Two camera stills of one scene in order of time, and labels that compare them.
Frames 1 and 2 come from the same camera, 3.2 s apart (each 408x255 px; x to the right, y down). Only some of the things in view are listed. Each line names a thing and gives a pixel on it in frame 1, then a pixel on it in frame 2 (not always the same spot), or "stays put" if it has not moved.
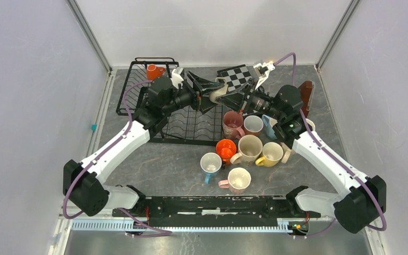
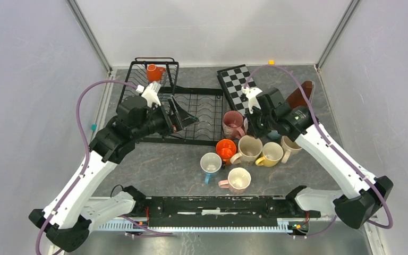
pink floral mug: (231, 125) stays put
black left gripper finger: (202, 84) → (180, 111)
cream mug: (250, 147) stays put
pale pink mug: (238, 179) stays put
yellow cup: (272, 153) stays put
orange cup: (226, 149) stays put
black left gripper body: (187, 96) → (158, 121)
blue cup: (210, 163) stays put
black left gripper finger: (206, 103) → (185, 119)
